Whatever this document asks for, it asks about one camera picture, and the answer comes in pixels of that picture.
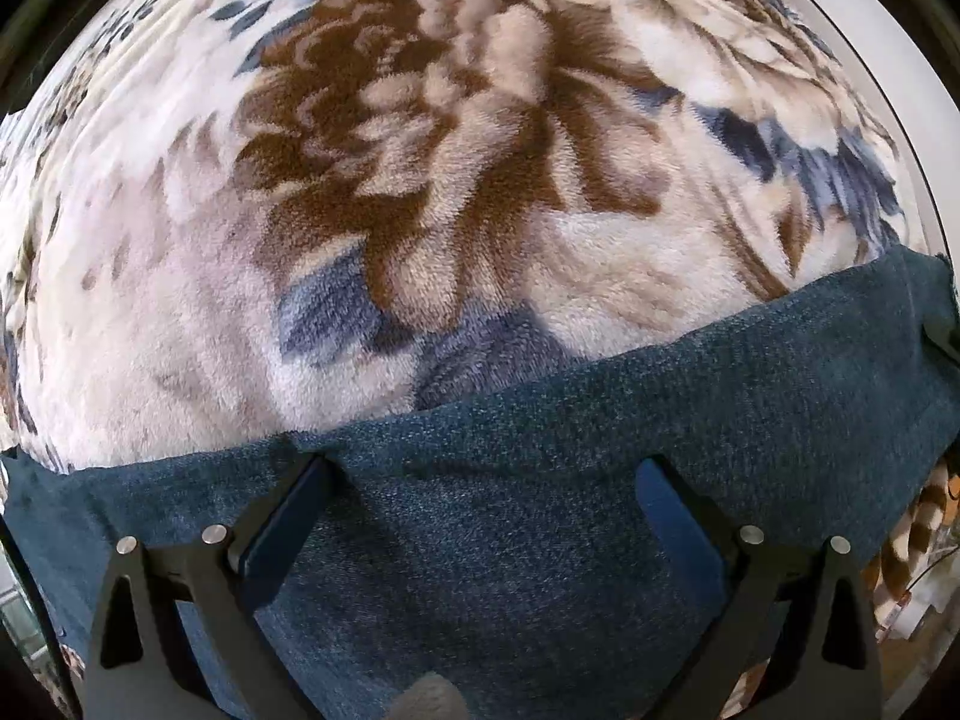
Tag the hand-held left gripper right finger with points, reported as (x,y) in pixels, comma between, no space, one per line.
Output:
(671,521)

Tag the floral plush blanket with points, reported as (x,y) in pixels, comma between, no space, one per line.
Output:
(420,180)

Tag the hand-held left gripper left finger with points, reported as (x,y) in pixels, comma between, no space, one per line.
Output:
(283,532)

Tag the blue denim pants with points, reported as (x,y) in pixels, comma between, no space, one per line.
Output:
(487,480)

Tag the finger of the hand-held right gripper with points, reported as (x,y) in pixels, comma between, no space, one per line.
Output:
(946,341)

